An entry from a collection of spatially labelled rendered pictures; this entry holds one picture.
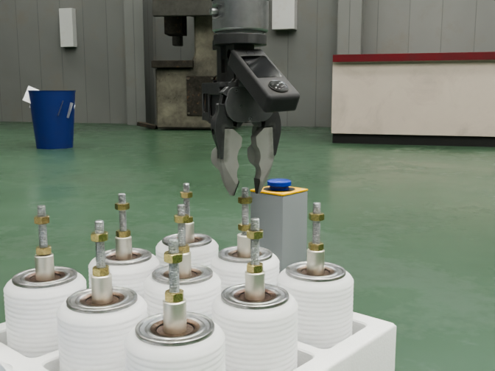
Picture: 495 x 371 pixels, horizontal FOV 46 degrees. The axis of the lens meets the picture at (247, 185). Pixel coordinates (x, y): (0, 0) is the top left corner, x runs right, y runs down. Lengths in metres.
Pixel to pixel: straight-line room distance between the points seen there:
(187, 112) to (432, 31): 3.30
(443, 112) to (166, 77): 3.53
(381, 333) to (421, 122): 4.74
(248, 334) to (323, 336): 0.13
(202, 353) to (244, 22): 0.42
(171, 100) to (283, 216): 6.51
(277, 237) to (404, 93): 4.56
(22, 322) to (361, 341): 0.40
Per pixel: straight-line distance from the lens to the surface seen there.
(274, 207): 0.94
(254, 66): 0.74
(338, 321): 0.72
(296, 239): 0.97
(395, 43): 8.02
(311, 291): 0.70
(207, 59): 7.33
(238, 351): 0.63
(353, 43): 7.76
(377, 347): 0.76
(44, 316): 0.72
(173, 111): 7.40
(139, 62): 8.65
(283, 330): 0.63
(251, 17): 0.77
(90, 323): 0.62
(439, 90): 5.44
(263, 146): 0.78
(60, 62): 9.69
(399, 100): 5.45
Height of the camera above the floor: 0.48
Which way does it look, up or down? 9 degrees down
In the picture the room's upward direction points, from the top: straight up
